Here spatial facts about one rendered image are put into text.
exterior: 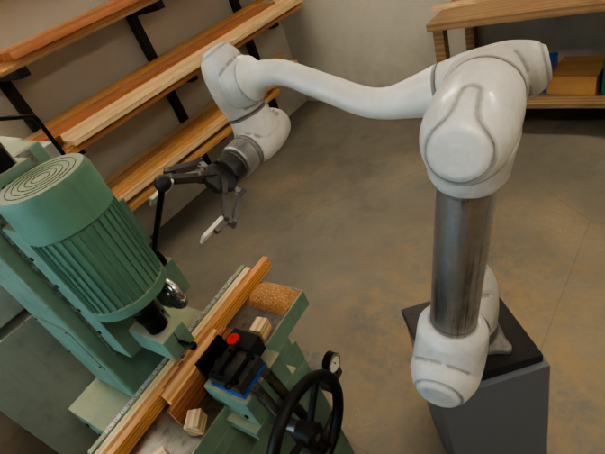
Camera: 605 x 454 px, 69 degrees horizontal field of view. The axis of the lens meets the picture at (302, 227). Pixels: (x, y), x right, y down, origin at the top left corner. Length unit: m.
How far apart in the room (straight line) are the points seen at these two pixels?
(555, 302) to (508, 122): 1.70
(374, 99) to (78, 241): 0.63
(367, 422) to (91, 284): 1.38
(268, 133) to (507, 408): 1.02
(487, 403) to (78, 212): 1.14
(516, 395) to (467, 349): 0.44
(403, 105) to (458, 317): 0.44
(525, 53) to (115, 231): 0.78
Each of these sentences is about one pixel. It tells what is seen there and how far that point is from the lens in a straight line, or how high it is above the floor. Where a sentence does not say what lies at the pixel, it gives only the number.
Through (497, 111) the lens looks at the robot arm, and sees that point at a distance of 0.66.
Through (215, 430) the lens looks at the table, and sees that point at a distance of 1.12.
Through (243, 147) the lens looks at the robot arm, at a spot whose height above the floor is 1.34.
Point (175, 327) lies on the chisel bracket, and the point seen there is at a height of 1.07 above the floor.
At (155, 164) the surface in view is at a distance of 3.24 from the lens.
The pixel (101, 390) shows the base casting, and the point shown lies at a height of 0.80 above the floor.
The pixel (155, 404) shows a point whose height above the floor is 0.93.
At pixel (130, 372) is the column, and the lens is 1.35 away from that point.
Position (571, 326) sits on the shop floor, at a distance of 2.23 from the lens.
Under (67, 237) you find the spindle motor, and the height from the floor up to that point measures 1.42.
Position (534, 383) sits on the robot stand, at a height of 0.54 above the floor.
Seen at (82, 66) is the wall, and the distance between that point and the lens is 3.50.
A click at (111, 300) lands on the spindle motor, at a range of 0.96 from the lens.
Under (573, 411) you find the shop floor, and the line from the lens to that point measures 2.01.
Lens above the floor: 1.75
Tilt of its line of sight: 35 degrees down
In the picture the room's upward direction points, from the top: 22 degrees counter-clockwise
